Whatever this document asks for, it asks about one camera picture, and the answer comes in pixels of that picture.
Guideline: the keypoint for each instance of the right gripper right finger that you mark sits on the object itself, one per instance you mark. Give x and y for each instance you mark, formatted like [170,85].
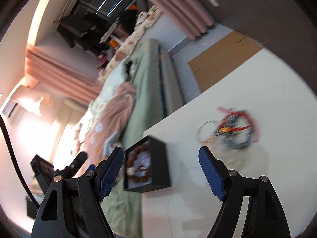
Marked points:
[229,187]

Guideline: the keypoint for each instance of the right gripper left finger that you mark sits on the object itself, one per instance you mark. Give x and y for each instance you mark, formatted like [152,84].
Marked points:
[93,187]

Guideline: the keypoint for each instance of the silver hoop bangle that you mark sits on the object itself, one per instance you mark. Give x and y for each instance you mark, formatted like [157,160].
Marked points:
[206,132]

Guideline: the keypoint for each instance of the black jewelry box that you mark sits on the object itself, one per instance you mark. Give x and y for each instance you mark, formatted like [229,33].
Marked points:
[146,166]

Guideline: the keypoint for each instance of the pink floral blanket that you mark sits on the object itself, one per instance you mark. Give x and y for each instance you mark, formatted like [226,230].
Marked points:
[104,136]

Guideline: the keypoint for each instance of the pink curtain by window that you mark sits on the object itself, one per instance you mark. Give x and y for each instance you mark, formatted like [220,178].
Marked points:
[61,77]

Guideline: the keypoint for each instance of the bed with green sheet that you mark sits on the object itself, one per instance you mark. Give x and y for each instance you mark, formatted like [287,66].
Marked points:
[123,208]

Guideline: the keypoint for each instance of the flat cardboard sheet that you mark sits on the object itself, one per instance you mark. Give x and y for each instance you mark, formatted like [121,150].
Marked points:
[223,57]

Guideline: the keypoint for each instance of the dark hanging clothes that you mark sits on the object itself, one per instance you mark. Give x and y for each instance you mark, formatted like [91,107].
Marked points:
[85,32]

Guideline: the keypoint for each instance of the floral pillow row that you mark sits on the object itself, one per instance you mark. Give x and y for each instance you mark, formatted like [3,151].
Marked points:
[144,20]

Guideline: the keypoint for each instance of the white wall switch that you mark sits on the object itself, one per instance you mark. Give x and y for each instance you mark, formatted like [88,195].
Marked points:
[214,3]

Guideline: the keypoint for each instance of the pink curtain by wall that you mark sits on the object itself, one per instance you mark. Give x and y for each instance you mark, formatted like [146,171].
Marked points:
[189,15]

